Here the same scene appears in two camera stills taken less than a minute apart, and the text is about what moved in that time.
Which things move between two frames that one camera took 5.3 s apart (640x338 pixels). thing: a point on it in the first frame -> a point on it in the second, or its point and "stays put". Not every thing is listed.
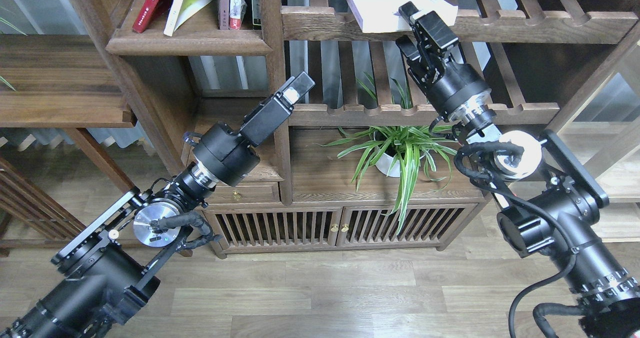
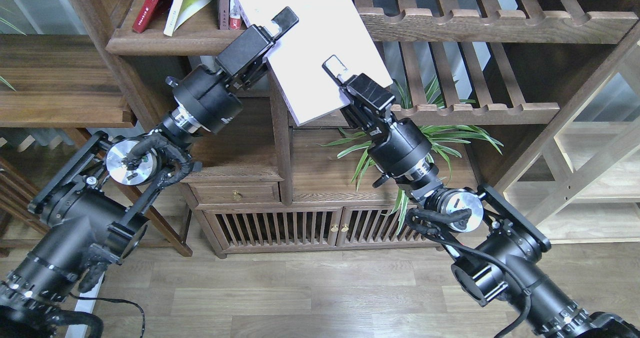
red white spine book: [236, 2] stays put
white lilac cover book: [376, 2] -> [329, 24]
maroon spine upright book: [224, 3] stays put
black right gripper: [452, 85] -> [398, 146]
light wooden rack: [601, 129] stays put
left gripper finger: [296, 88] -> [285, 20]
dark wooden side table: [64, 81] stays put
